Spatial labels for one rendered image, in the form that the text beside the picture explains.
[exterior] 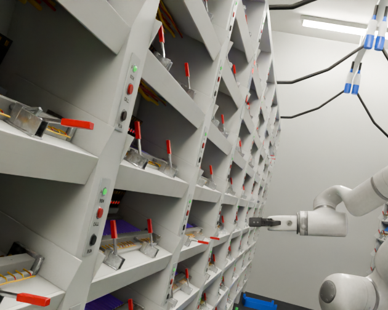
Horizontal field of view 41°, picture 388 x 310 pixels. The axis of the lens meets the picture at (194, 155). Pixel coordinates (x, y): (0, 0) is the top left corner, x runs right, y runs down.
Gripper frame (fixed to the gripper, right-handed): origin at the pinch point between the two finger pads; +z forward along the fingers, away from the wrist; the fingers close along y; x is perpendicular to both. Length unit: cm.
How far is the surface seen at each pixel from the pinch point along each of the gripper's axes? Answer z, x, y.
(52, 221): 22, 1, -110
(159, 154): 24, 19, -40
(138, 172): 15, 10, -89
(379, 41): -73, 124, 186
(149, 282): 26, -17, -40
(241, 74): 8, 61, 30
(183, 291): 26.3, -26.8, 10.7
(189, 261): 27.7, -17.3, 30.3
